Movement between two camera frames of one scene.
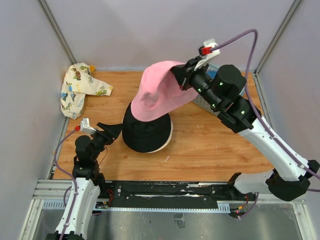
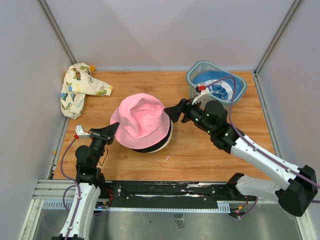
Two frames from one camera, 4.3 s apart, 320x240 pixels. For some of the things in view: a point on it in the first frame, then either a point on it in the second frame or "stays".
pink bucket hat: [158, 92] -> [143, 122]
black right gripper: [183, 73] -> [184, 106]
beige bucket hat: [169, 139] stays
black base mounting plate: [169, 194] stays
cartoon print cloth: [78, 82] stays
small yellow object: [92, 68] stays
